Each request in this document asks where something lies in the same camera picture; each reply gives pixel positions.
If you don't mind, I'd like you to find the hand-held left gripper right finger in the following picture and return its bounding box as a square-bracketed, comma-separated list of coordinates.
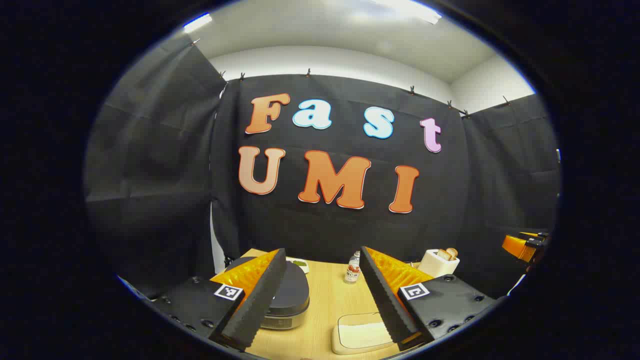
[360, 246, 496, 351]

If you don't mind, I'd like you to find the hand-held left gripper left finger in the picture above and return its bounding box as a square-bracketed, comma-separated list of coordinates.
[150, 248, 287, 352]

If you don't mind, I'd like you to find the black and silver rice cooker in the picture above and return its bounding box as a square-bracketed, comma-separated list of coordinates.
[225, 256, 311, 331]

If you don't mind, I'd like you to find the white tray of rice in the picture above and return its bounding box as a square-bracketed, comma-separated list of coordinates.
[331, 312, 396, 356]

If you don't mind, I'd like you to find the clear bottle with red label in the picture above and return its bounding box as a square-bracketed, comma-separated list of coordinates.
[345, 251, 362, 284]

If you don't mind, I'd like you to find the white toaster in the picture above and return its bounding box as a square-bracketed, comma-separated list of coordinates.
[417, 248, 461, 279]

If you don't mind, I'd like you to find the black backdrop cloth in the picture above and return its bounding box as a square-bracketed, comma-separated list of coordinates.
[85, 35, 561, 301]

